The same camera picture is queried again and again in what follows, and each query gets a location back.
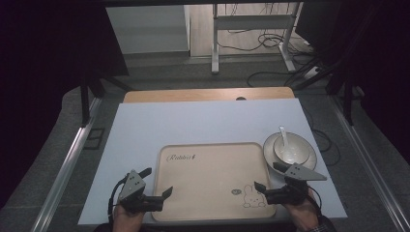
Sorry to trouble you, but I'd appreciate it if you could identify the white metal desk frame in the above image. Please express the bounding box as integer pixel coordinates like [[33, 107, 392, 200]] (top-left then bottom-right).
[[210, 2, 304, 75]]

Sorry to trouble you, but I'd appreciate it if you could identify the white board table cover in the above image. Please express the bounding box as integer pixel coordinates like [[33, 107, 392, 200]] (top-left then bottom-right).
[[77, 98, 349, 226]]

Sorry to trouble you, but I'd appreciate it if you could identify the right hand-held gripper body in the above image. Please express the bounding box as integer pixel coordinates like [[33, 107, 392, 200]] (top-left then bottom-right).
[[264, 162, 328, 206]]

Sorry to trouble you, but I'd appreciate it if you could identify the white plate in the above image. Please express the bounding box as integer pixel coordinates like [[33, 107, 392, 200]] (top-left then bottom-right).
[[262, 131, 319, 177]]

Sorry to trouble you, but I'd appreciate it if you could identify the tangle of black floor cables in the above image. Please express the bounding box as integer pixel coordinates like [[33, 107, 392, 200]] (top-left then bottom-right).
[[215, 2, 323, 89]]

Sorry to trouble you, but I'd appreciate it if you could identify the white ceramic spoon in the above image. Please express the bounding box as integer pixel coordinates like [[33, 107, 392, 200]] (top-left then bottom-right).
[[278, 126, 292, 162]]

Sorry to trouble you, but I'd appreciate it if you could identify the left hand-held gripper black cable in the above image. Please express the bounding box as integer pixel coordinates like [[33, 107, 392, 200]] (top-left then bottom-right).
[[107, 176, 131, 224]]

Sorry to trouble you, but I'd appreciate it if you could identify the black rectangular floor frame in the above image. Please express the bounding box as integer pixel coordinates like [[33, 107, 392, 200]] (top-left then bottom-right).
[[83, 127, 106, 151]]

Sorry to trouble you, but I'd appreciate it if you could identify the dark curtain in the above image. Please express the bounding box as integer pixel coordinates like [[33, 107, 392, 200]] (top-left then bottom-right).
[[294, 0, 410, 165], [0, 0, 130, 211]]

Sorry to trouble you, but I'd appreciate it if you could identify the white panel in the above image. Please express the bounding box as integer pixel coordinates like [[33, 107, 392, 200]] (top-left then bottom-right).
[[105, 4, 190, 55]]

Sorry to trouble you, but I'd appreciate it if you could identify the black metal stand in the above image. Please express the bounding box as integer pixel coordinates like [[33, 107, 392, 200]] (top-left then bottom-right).
[[78, 72, 134, 128], [291, 57, 366, 127]]

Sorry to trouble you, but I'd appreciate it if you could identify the beige tray with rabbit print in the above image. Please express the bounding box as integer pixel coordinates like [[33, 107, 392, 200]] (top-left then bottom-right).
[[151, 141, 278, 223]]

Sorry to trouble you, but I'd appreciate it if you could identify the black floor cable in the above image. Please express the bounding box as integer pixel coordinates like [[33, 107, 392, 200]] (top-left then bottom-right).
[[301, 105, 341, 167]]

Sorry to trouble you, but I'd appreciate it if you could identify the aluminium floor rail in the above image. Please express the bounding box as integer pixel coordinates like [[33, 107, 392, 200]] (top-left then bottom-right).
[[328, 95, 410, 232], [30, 96, 103, 232]]

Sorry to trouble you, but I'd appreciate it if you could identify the white bowl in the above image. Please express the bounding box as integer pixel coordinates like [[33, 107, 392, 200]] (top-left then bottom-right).
[[273, 134, 311, 165]]

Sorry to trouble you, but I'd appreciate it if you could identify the hand-held gripper black cable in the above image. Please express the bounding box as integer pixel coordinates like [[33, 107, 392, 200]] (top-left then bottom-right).
[[107, 176, 131, 224], [307, 185, 324, 218]]

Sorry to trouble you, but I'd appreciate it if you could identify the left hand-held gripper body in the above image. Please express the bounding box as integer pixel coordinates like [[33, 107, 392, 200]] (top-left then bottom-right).
[[117, 169, 165, 214]]

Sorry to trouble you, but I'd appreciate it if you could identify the person's right hand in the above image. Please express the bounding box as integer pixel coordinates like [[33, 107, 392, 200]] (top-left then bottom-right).
[[283, 188, 321, 232]]

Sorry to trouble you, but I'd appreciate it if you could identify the right hand-held gripper black cable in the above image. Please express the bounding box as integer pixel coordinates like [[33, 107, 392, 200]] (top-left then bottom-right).
[[307, 185, 324, 218]]

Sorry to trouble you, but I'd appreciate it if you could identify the wooden table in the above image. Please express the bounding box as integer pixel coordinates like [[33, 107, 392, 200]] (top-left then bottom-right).
[[123, 86, 296, 104]]

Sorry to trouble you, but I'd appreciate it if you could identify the person's left hand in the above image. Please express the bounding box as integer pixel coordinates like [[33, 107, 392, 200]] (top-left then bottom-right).
[[111, 202, 145, 232]]

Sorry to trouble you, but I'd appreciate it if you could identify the white power strip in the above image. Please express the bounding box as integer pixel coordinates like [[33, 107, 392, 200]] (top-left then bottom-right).
[[302, 65, 324, 80]]

